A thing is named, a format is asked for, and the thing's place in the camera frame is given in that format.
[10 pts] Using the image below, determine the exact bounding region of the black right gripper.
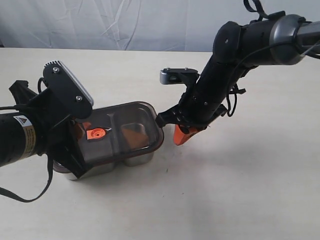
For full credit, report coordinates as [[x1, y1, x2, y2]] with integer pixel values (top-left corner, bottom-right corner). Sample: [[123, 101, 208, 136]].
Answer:
[[155, 84, 228, 145]]

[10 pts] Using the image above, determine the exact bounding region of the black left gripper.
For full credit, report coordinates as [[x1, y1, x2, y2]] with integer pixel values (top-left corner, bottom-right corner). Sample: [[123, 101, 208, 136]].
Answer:
[[8, 80, 91, 178]]

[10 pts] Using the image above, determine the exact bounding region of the transparent lid with orange valve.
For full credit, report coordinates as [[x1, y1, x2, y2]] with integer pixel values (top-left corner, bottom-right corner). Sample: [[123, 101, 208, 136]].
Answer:
[[76, 101, 164, 172]]

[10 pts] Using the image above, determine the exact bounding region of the yellow toy cheese wedge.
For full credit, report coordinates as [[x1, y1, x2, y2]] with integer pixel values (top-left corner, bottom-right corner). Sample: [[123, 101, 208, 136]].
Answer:
[[121, 122, 149, 150]]

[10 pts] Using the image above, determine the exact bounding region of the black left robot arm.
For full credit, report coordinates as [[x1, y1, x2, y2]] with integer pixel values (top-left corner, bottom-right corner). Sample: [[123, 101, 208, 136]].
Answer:
[[0, 80, 92, 178]]

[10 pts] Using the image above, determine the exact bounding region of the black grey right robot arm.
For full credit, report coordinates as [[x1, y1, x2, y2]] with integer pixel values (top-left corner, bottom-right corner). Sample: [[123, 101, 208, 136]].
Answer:
[[155, 12, 320, 146]]

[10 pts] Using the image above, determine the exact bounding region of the stainless steel lunch box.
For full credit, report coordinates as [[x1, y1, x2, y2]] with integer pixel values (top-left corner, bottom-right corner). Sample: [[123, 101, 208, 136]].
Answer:
[[53, 152, 154, 181]]

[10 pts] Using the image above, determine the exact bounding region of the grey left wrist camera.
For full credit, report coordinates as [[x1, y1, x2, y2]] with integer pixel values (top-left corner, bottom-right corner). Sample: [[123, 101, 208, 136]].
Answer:
[[43, 60, 94, 119]]

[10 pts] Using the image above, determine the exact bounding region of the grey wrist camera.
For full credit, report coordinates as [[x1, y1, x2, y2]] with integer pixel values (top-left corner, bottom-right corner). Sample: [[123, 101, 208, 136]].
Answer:
[[43, 60, 94, 119], [159, 67, 200, 86]]

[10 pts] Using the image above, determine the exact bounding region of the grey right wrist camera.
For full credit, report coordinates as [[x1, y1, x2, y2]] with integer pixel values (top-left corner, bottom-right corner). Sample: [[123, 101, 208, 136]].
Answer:
[[159, 67, 200, 86]]

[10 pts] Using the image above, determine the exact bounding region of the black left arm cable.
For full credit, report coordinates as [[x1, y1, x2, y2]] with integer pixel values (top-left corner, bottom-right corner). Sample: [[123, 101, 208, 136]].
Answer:
[[0, 77, 54, 204]]

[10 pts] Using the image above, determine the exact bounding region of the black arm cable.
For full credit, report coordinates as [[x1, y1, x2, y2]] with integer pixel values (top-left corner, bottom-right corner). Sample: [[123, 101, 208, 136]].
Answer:
[[0, 77, 54, 204], [219, 0, 320, 117]]

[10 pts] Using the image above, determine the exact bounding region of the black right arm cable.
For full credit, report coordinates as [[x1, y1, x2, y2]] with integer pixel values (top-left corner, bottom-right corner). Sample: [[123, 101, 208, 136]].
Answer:
[[219, 0, 320, 117]]

